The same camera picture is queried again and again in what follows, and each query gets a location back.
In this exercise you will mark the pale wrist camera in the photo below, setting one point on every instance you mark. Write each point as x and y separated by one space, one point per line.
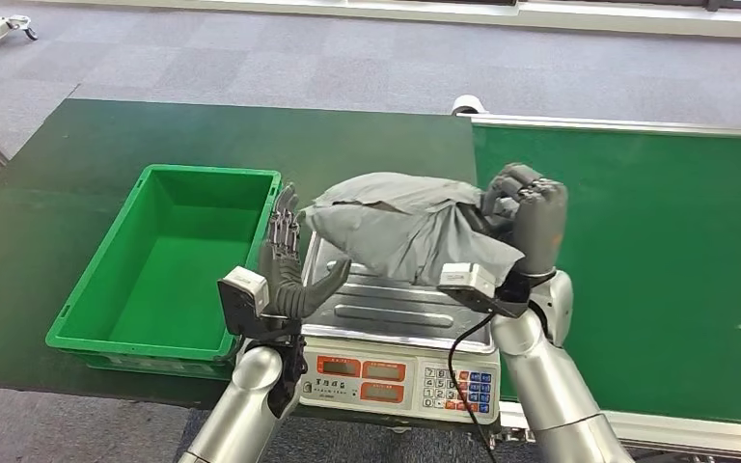
469 280
246 284

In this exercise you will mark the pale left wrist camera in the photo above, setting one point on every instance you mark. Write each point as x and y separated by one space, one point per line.
246 284

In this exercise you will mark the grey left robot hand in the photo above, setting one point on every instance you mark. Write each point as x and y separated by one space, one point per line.
281 268

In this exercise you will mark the green plastic basket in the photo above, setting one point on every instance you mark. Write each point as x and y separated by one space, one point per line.
172 268

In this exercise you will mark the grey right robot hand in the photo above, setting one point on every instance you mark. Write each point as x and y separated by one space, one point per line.
540 217

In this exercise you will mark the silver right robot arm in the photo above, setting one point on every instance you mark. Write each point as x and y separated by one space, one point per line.
549 383

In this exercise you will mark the grey plastic mailer package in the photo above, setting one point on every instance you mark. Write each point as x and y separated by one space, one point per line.
402 230

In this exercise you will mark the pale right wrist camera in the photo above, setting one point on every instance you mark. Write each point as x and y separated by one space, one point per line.
469 280

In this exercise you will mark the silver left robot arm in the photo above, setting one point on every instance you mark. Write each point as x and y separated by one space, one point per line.
242 409

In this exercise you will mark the white electronic weighing scale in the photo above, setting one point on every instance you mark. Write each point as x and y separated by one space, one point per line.
377 377

